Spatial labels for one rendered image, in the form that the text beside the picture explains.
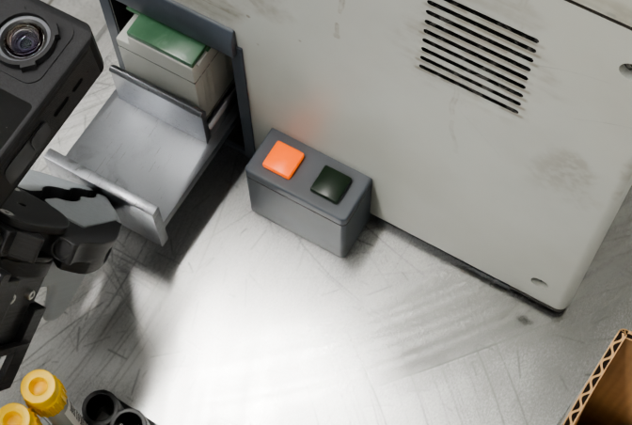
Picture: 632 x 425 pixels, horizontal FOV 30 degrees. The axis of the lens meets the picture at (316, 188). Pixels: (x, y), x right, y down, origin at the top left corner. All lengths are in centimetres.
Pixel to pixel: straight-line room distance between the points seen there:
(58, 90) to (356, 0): 12
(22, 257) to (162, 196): 15
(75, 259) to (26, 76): 8
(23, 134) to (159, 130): 18
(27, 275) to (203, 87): 15
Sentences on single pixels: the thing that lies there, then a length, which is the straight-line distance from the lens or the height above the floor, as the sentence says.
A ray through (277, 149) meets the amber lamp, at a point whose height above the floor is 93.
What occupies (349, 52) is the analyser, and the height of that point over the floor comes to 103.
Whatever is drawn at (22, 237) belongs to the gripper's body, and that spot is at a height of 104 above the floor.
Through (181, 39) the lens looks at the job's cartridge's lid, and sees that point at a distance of 58.
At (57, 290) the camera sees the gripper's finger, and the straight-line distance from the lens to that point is 56.
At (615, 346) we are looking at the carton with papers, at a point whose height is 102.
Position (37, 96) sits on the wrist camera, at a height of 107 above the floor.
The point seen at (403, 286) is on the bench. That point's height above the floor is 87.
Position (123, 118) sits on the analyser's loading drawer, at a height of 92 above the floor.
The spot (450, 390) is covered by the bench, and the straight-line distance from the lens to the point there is 61.
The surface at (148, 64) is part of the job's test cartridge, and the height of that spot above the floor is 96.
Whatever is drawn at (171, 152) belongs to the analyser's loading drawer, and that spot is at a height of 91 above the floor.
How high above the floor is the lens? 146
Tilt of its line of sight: 64 degrees down
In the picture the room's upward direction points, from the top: 2 degrees counter-clockwise
